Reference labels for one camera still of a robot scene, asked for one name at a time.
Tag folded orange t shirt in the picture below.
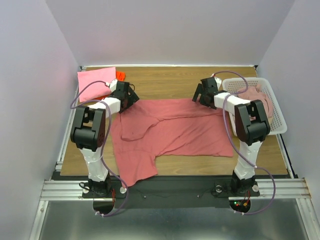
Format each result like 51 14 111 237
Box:
96 71 126 100

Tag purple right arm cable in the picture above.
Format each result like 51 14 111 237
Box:
212 70 276 216

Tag dusty red t shirt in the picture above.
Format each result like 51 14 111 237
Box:
110 98 234 187

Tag white plastic laundry basket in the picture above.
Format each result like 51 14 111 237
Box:
222 77 287 135

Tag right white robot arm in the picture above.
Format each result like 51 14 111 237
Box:
192 75 271 195

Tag pale pink clothes in basket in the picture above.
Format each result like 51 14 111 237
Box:
237 84 274 123

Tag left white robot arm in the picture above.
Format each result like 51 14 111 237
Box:
70 79 139 199

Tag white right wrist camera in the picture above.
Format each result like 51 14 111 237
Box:
211 73 222 85

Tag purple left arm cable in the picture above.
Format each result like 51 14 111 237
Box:
69 79 130 218

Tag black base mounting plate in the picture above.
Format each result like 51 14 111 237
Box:
79 176 260 212

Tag folded light pink t shirt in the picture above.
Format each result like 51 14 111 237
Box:
77 66 118 103

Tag aluminium frame rail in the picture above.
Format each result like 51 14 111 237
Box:
28 72 312 240

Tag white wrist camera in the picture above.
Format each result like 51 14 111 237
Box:
211 73 222 85
105 78 118 93

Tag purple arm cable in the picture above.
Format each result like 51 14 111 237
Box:
212 70 276 216
69 79 130 218

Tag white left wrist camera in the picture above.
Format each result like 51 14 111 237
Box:
105 78 118 93

